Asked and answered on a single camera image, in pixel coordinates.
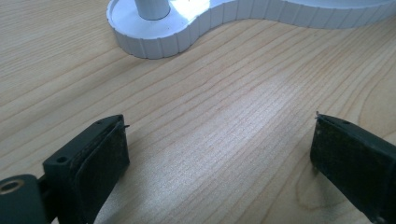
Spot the white stand with tray base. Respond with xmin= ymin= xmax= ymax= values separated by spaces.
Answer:
xmin=106 ymin=0 xmax=396 ymax=60

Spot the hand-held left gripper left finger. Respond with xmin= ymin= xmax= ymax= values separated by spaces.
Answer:
xmin=42 ymin=114 xmax=131 ymax=224

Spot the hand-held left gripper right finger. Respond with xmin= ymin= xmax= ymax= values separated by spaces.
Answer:
xmin=309 ymin=111 xmax=396 ymax=224

